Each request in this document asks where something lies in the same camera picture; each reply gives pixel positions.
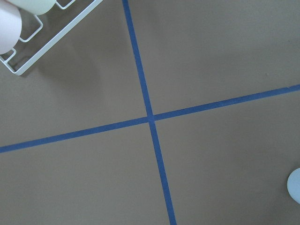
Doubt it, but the light blue plastic cup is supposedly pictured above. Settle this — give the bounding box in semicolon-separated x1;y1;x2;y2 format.
287;168;300;204

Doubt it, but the white cup in rack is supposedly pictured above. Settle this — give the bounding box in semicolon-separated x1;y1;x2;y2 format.
9;0;56;15

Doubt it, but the pink cup in rack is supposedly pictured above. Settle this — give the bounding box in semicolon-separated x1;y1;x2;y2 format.
0;0;22;54

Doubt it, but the white wire cup rack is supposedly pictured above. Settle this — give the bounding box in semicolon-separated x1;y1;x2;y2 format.
0;0;102;76

